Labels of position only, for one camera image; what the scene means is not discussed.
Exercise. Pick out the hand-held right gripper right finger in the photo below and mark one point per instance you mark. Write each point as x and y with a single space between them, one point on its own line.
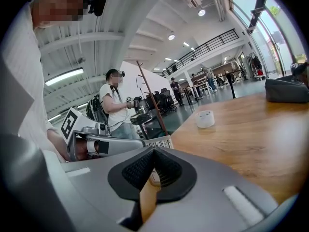
205 202

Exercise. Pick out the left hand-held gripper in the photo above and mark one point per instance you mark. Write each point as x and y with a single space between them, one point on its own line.
71 124

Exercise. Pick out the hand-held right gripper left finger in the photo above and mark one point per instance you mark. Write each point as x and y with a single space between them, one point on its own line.
96 190

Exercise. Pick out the striped white card holder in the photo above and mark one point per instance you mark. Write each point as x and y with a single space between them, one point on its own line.
159 142

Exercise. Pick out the white card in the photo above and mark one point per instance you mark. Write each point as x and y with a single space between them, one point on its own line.
154 179

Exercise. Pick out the person's left forearm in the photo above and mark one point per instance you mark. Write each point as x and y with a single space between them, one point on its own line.
58 146

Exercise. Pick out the person's left hand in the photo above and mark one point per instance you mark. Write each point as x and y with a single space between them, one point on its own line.
81 150

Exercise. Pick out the wooden coat rack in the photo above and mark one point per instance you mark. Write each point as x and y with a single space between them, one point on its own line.
150 93

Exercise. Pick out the black office chair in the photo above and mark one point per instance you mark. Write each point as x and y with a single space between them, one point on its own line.
166 100

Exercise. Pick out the clear tape roll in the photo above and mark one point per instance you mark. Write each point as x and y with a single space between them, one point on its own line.
205 119

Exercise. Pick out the long ceiling tube light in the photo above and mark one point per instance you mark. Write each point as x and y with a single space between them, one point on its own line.
64 76

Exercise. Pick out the round ceiling lamp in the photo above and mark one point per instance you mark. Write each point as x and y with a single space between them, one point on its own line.
171 36
201 12

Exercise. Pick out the person's white shirt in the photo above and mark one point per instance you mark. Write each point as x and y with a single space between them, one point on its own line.
24 81

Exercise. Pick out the black balcony railing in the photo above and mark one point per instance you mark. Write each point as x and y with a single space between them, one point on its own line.
202 48

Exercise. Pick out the grey fabric bag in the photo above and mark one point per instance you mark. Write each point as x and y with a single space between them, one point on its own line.
285 89

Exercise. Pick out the clothes rack with garments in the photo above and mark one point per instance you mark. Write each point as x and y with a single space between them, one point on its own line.
256 65

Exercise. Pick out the person's head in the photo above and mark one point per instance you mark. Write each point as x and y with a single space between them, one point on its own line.
60 1

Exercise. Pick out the black head camera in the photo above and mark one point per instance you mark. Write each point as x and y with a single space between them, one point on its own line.
99 2

